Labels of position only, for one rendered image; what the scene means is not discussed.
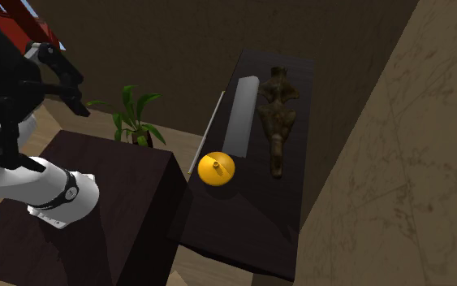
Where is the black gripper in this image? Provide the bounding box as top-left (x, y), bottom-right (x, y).
top-left (0, 4), bottom-right (92, 177)

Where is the green potted plant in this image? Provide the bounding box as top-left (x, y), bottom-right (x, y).
top-left (86, 84), bottom-right (167, 149)

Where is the thin white stick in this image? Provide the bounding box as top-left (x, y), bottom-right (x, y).
top-left (187, 90), bottom-right (226, 176)

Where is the yellow round knobbed object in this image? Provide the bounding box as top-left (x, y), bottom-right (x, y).
top-left (196, 151), bottom-right (236, 188)

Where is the grey rectangular box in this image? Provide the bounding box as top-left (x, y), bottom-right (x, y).
top-left (221, 75), bottom-right (261, 159)

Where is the dark wooden table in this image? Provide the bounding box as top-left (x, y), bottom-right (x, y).
top-left (166, 49), bottom-right (317, 284)

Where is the brown figure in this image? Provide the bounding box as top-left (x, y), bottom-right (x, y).
top-left (256, 66), bottom-right (300, 180)

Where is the red metal frame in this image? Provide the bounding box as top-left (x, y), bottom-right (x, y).
top-left (0, 0), bottom-right (62, 54)

